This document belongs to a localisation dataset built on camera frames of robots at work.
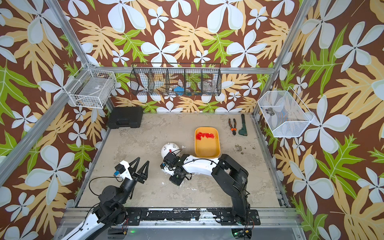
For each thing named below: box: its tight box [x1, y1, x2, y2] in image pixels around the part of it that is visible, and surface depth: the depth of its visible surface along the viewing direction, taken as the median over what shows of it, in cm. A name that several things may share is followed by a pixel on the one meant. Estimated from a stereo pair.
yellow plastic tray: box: [194, 127, 221, 158], surface depth 104 cm
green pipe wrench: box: [238, 113, 248, 136], surface depth 110 cm
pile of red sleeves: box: [196, 132, 215, 141], surface depth 107 cm
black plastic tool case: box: [107, 106, 143, 129], surface depth 120 cm
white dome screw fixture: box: [161, 142, 181, 159], surface depth 90 cm
